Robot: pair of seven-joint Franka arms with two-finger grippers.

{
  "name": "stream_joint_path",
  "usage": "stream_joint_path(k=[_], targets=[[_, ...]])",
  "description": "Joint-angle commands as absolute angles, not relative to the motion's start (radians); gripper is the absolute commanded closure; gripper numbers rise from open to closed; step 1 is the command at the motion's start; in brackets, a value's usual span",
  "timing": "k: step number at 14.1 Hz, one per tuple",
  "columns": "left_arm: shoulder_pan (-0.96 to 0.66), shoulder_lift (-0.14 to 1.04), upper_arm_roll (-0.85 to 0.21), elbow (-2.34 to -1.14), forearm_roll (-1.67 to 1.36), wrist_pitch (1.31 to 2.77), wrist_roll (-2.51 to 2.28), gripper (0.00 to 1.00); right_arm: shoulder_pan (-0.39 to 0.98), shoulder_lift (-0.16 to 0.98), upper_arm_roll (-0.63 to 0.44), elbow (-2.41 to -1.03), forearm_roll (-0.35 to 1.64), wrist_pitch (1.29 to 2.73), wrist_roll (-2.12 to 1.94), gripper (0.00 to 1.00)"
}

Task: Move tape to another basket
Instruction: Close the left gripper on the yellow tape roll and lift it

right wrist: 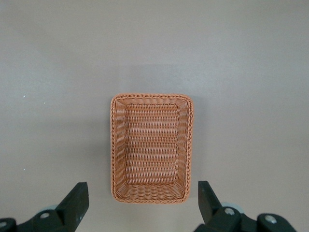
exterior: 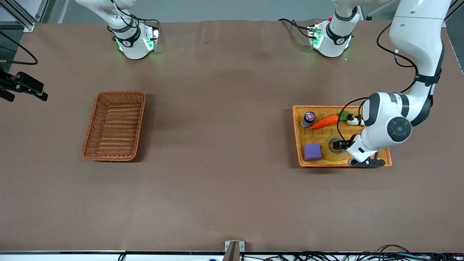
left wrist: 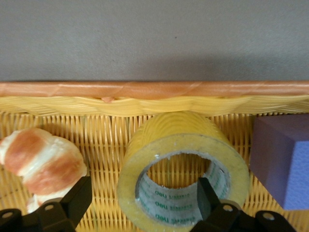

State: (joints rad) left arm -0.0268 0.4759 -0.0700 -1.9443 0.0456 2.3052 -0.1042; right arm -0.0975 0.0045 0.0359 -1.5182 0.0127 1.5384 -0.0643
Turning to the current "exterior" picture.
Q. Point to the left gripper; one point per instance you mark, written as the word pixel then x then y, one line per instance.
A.
pixel 341 145

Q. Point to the yellowish clear tape roll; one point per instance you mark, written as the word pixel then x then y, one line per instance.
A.
pixel 331 154

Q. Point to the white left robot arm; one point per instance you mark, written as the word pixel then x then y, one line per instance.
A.
pixel 417 36

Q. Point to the yellow basket with orange rim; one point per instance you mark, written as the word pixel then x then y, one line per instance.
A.
pixel 328 132

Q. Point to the brown wicker basket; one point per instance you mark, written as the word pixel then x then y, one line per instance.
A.
pixel 116 127

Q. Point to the orange toy carrot green leaves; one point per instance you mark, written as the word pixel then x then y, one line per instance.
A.
pixel 324 122

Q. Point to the purple foam cube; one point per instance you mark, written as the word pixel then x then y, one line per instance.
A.
pixel 312 152

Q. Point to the black and white panda figure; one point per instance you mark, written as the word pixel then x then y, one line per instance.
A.
pixel 353 121

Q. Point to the small jar with printed lid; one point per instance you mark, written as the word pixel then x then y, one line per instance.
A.
pixel 309 118

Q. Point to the table cover sheet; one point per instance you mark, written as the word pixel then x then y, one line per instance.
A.
pixel 224 145

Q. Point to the metal bracket with wooden post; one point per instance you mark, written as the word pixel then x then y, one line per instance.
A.
pixel 232 252

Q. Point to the aluminium frame post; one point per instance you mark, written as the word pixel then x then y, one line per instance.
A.
pixel 456 6

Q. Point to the white table edge rail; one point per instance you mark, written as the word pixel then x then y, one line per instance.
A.
pixel 72 256

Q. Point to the aluminium frame with diagonal beams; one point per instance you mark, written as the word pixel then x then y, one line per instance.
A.
pixel 27 23

